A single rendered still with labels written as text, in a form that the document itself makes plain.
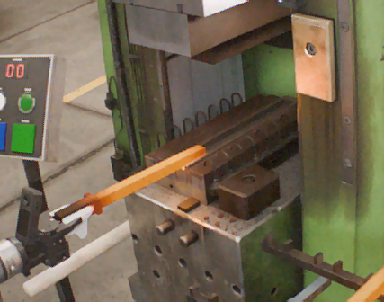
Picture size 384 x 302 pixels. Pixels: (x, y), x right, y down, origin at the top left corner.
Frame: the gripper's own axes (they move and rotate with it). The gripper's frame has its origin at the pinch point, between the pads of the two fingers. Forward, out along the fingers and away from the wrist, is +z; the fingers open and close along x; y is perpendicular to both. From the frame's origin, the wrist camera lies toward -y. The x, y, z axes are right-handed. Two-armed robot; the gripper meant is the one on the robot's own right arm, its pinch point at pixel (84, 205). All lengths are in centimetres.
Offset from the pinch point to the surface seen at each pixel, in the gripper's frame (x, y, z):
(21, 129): -44.7, -1.7, 11.9
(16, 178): -205, 96, 87
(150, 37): -3.8, -27.8, 26.8
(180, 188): -0.8, 8.8, 27.6
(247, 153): 7.7, 3.5, 42.1
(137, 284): -39, 60, 37
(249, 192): 19.3, 4.2, 29.2
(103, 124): -212, 94, 158
